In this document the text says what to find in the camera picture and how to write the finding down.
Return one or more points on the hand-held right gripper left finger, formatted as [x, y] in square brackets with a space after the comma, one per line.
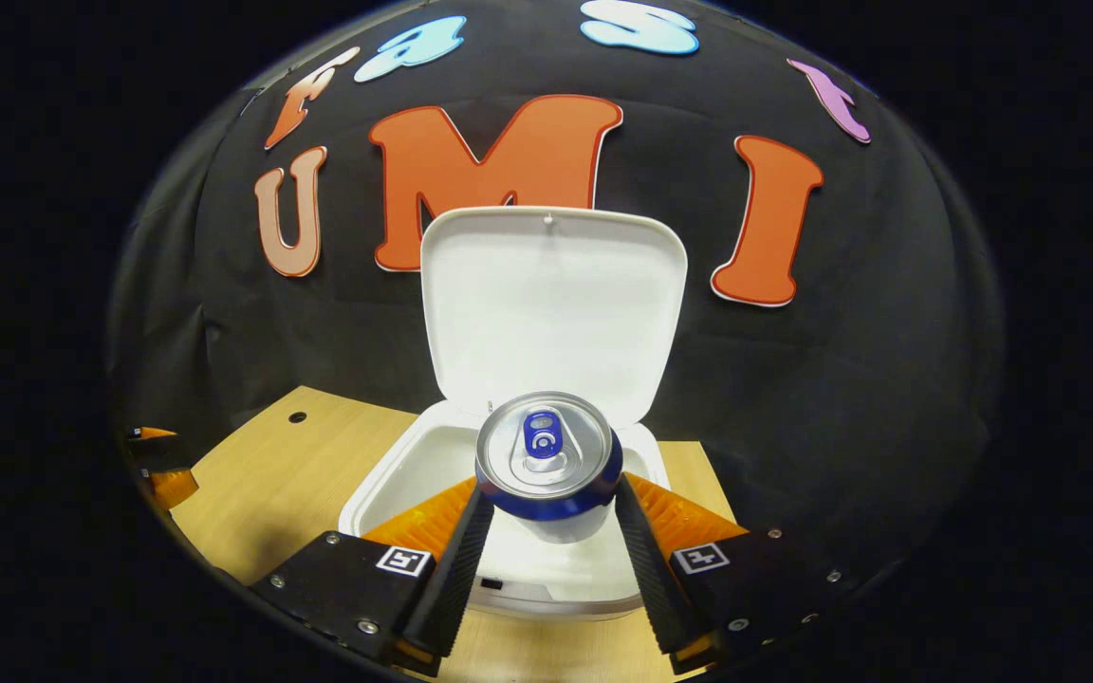
[447, 579]

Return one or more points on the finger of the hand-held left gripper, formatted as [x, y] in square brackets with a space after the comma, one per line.
[172, 486]
[153, 433]

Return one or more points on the blue pop can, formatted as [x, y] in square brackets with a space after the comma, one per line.
[546, 455]

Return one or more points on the white desktop garbage bin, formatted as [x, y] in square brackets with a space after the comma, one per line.
[546, 313]

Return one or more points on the wooden desktop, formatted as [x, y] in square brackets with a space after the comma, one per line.
[271, 474]

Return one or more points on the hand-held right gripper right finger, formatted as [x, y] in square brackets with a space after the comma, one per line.
[651, 569]

